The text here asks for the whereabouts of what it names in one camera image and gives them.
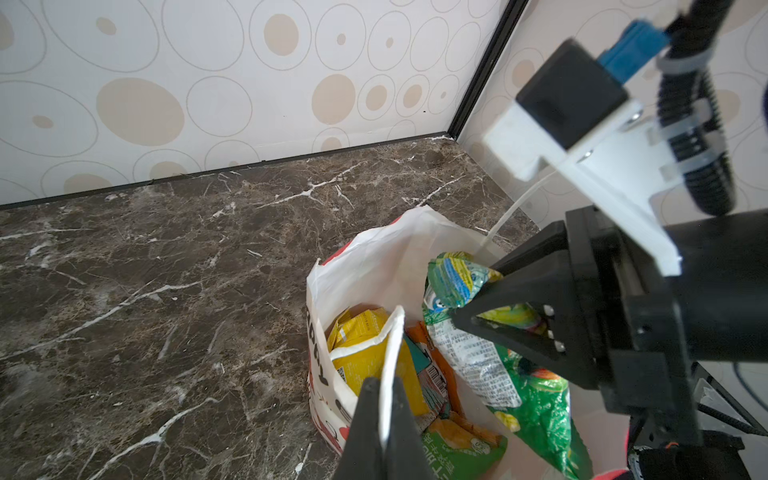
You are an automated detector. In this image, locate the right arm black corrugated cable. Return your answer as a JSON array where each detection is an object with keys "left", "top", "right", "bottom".
[{"left": 656, "top": 0, "right": 738, "bottom": 217}]

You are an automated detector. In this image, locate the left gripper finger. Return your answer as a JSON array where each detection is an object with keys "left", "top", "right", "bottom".
[{"left": 333, "top": 378, "right": 435, "bottom": 480}]

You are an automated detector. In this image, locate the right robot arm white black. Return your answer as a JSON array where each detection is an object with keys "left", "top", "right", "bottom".
[{"left": 452, "top": 206, "right": 767, "bottom": 479}]

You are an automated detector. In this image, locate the green small snack packet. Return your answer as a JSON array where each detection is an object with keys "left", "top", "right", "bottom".
[{"left": 421, "top": 417, "right": 508, "bottom": 480}]

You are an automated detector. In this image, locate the right black corner post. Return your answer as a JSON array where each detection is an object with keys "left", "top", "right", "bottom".
[{"left": 446, "top": 0, "right": 529, "bottom": 140}]

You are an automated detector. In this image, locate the yellow snack packet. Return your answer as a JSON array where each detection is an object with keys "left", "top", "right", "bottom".
[{"left": 327, "top": 308, "right": 429, "bottom": 417}]

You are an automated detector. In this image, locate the red white paper gift bag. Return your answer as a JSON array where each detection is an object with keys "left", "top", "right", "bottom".
[{"left": 304, "top": 173, "right": 601, "bottom": 480}]

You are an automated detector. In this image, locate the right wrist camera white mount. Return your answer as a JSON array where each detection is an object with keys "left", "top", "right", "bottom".
[{"left": 483, "top": 19, "right": 721, "bottom": 278}]

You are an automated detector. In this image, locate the orange snack packet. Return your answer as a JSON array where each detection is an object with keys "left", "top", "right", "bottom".
[{"left": 405, "top": 322, "right": 464, "bottom": 419}]

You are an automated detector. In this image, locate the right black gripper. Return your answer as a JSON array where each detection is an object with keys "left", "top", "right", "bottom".
[{"left": 451, "top": 207, "right": 767, "bottom": 444}]

